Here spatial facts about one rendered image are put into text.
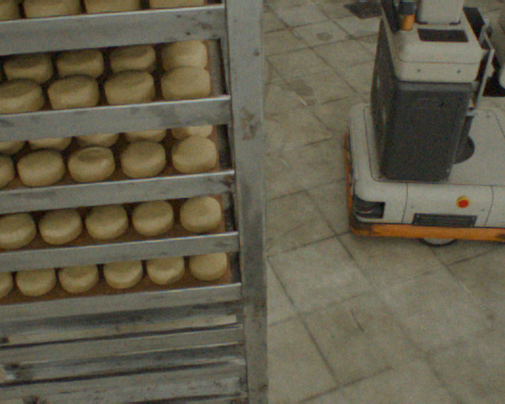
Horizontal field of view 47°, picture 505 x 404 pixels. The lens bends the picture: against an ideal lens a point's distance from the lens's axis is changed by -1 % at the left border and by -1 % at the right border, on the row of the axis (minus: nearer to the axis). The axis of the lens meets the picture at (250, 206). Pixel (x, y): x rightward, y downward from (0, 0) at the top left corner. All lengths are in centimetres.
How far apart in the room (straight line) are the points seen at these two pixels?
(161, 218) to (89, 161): 11
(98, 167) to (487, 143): 197
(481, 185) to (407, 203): 27
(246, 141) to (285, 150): 219
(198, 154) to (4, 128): 20
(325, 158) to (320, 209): 35
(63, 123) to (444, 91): 152
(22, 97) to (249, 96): 23
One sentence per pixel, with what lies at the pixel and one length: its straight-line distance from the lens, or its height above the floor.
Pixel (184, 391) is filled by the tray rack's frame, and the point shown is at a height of 15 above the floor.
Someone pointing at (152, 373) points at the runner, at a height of 89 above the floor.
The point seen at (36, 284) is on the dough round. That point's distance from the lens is 80.
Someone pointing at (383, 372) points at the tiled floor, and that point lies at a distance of 195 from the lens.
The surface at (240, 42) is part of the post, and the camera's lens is 50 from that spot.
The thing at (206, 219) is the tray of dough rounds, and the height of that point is 115.
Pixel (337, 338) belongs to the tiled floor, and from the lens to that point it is 201.
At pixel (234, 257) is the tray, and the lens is 80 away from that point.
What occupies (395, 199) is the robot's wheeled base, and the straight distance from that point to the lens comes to 214.
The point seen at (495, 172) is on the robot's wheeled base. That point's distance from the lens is 231.
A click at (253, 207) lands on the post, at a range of 60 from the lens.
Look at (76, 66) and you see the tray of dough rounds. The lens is 66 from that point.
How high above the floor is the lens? 162
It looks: 42 degrees down
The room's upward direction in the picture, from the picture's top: 2 degrees counter-clockwise
